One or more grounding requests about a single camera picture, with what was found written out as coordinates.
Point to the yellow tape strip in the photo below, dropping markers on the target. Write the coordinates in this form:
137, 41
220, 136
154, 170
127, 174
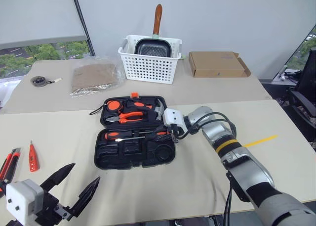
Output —
261, 140

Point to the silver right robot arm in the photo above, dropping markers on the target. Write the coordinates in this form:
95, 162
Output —
247, 156

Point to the orange black tape measure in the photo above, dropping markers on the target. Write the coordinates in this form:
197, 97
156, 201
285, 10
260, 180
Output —
114, 105

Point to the black window frame post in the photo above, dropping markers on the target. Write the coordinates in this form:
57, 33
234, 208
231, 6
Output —
82, 23

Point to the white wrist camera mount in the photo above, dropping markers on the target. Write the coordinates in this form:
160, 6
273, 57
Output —
22, 198
172, 117

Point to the orange voltage tester pen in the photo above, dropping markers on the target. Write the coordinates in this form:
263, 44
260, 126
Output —
33, 158

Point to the brown cardboard box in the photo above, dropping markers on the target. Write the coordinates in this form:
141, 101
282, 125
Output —
214, 64

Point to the clear bag with brown sheet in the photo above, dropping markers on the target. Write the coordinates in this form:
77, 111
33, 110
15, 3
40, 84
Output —
93, 76

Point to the screwdriver with black orange grip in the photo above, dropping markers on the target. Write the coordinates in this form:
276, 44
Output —
158, 135

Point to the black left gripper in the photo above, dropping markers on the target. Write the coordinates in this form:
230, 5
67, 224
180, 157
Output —
49, 207

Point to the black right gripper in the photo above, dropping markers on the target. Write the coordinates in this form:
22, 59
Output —
174, 133

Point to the black plastic tool case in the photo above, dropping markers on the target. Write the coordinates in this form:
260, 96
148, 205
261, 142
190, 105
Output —
133, 154

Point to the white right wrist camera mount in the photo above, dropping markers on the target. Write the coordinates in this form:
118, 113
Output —
172, 117

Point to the white perforated plastic basket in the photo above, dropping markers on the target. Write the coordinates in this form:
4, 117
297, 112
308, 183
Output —
148, 67

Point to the white roller blind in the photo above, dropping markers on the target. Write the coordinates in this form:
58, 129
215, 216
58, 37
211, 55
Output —
37, 13

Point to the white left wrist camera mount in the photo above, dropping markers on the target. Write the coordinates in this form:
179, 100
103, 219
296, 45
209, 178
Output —
22, 198

